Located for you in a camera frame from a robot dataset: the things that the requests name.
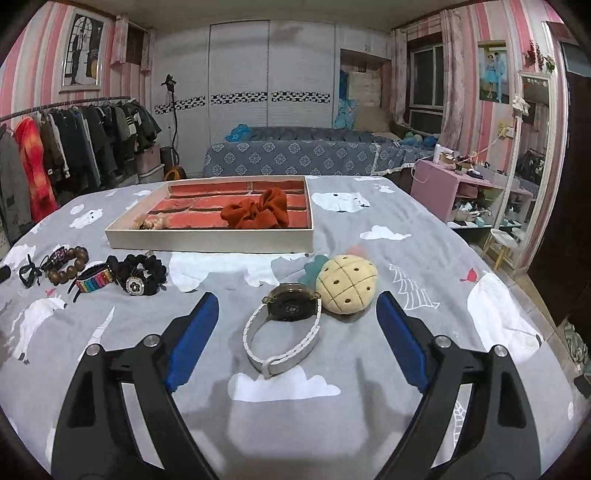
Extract beige jewelry tray brick lining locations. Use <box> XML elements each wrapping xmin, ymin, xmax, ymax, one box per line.
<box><xmin>105</xmin><ymin>176</ymin><xmax>315</xmax><ymax>254</ymax></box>

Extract couple photo poster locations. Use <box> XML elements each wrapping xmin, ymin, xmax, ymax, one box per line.
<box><xmin>478</xmin><ymin>41</ymin><xmax>509</xmax><ymax>104</ymax></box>

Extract white small stool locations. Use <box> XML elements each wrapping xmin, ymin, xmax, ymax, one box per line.
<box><xmin>481</xmin><ymin>228</ymin><xmax>519</xmax><ymax>271</ymax></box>

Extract rainbow woven bracelet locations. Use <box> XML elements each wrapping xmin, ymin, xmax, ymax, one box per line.
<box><xmin>67</xmin><ymin>261</ymin><xmax>116</xmax><ymax>303</ymax></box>

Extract yellow pineapple plush toy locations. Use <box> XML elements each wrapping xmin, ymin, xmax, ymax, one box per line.
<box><xmin>300</xmin><ymin>254</ymin><xmax>378</xmax><ymax>316</ymax></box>

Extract black braided cord bracelet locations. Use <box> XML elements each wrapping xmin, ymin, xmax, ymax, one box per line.
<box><xmin>18</xmin><ymin>246</ymin><xmax>70</xmax><ymax>290</ymax></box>

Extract brown wooden bead bracelet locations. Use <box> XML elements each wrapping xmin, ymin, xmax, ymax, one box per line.
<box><xmin>46</xmin><ymin>245</ymin><xmax>90</xmax><ymax>286</ymax></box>

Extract clothes rack with garments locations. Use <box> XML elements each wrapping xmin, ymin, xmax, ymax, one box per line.
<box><xmin>0</xmin><ymin>97</ymin><xmax>161</xmax><ymax>245</ymax></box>

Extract storage boxes by rack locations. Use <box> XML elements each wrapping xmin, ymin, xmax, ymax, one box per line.
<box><xmin>135</xmin><ymin>144</ymin><xmax>164</xmax><ymax>184</ymax></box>

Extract window with dark frame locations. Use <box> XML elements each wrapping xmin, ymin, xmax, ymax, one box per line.
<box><xmin>408</xmin><ymin>42</ymin><xmax>444</xmax><ymax>135</ymax></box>

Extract black scrunchie with flower charm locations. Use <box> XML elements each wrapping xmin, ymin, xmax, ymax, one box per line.
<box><xmin>106</xmin><ymin>254</ymin><xmax>167</xmax><ymax>296</ymax></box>

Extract framed wedding picture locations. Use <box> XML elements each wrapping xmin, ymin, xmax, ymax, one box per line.
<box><xmin>60</xmin><ymin>9</ymin><xmax>105</xmax><ymax>92</ymax></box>

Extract rust orange scrunchie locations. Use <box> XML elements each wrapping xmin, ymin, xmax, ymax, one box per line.
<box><xmin>221</xmin><ymin>187</ymin><xmax>290</xmax><ymax>230</ymax></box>

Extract white strap wristwatch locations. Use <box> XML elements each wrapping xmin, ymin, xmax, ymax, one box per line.
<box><xmin>242</xmin><ymin>283</ymin><xmax>322</xmax><ymax>379</ymax></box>

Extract blue patterned bed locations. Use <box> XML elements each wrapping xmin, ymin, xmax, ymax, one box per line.
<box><xmin>204</xmin><ymin>127</ymin><xmax>435</xmax><ymax>177</ymax></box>

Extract white wardrobe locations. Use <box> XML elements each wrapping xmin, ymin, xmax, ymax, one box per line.
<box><xmin>151</xmin><ymin>20</ymin><xmax>391</xmax><ymax>176</ymax></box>

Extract grey cartoon bedsheet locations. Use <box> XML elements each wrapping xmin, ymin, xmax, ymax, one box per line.
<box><xmin>0</xmin><ymin>175</ymin><xmax>590</xmax><ymax>480</ymax></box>

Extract pink curtain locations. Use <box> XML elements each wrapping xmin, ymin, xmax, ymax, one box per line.
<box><xmin>439</xmin><ymin>10</ymin><xmax>466</xmax><ymax>150</ymax></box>

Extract pink side table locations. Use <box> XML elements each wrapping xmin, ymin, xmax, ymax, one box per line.
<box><xmin>411</xmin><ymin>160</ymin><xmax>534</xmax><ymax>230</ymax></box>

